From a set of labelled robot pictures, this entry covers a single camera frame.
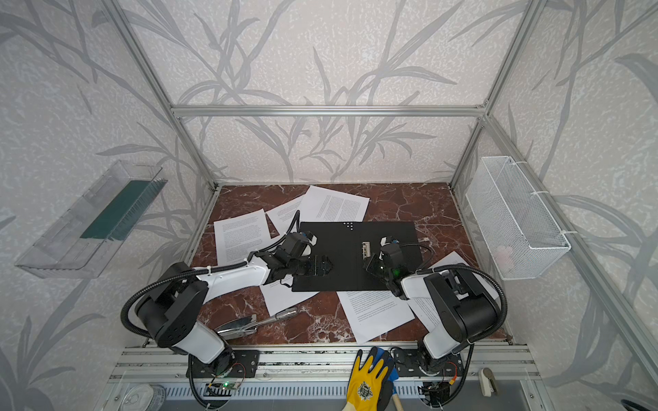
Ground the green circuit board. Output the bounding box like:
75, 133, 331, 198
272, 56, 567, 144
204, 381, 243, 397

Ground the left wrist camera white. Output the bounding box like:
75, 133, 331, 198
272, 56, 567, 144
299, 232, 317, 257

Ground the blue folder black inside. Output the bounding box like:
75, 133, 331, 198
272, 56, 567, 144
292, 222, 430, 292

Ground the small beige device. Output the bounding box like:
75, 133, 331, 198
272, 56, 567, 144
478, 368, 499, 397

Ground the aluminium frame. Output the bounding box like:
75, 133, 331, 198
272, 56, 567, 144
101, 1, 657, 382

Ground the paper sheet back top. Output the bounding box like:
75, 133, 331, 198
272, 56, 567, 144
298, 186, 369, 223

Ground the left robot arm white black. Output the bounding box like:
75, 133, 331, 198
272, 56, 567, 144
120, 232, 333, 364

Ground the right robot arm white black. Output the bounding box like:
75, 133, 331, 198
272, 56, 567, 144
362, 237, 508, 369

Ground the clear plastic tray green base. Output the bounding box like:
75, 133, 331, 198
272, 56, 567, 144
15, 160, 168, 279

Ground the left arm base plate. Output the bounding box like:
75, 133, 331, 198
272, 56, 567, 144
186, 349, 260, 379

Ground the white wire mesh basket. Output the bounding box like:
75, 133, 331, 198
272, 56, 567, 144
466, 156, 572, 280

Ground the yellow blue work glove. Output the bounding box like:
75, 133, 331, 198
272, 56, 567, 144
343, 347, 395, 411

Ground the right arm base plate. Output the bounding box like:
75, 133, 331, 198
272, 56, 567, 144
389, 347, 464, 379

